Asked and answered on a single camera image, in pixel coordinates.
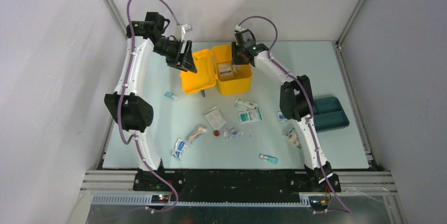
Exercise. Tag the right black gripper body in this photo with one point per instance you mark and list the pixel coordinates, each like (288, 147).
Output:
(237, 58)

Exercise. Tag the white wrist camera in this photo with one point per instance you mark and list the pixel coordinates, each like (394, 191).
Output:
(182, 30)
(238, 28)

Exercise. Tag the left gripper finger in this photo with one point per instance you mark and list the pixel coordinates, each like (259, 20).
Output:
(186, 54)
(184, 67)

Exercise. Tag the aluminium frame front beam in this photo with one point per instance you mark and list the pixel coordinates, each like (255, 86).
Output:
(107, 196)

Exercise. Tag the teal header plastic bag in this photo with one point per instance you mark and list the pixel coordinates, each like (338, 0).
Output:
(171, 96)

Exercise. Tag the small white blue sachet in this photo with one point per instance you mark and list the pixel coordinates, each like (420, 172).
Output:
(281, 117)

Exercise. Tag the clear bag white gauze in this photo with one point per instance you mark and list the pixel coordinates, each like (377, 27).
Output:
(215, 118)

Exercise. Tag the cotton swabs bag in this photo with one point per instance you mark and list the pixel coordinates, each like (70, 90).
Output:
(196, 133)

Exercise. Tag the tape roll clear bag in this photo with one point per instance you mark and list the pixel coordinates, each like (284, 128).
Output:
(232, 132)

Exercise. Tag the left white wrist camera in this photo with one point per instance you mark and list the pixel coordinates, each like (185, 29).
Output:
(182, 30)

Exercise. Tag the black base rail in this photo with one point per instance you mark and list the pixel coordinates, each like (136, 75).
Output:
(229, 185)

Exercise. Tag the teal divided tray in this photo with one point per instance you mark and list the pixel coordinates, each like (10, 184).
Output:
(329, 114)

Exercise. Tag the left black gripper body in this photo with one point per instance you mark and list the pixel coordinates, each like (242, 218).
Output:
(171, 50)

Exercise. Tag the yellow medicine kit box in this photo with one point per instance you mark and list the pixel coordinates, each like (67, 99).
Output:
(207, 73)

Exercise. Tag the white long gauze packet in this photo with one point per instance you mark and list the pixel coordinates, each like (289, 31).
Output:
(244, 105)

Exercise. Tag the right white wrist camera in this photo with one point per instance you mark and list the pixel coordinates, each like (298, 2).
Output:
(238, 28)

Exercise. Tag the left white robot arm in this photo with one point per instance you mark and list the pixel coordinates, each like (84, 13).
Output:
(130, 111)

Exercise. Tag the white blue text packet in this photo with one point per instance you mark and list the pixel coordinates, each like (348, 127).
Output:
(225, 70)

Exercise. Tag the teal medical gauze packet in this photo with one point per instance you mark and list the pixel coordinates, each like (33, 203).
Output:
(249, 116)

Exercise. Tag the teal capped small tube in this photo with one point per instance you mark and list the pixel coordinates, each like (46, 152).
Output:
(268, 158)

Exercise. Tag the white blue alcohol pad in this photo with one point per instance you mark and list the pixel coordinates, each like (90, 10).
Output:
(180, 145)
(177, 154)

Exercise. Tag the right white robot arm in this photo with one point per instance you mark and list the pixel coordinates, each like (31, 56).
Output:
(295, 100)

